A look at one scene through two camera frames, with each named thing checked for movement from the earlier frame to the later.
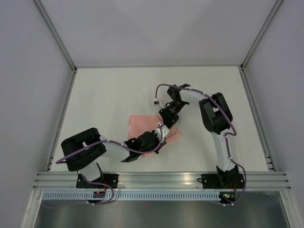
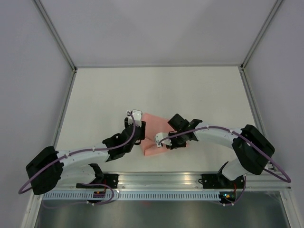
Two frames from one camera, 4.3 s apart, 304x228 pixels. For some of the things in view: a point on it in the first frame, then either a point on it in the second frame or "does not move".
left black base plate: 111,180 does not move
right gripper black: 168,119 → 174,146
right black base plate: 222,181 does not move
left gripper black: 162,144 → 142,135
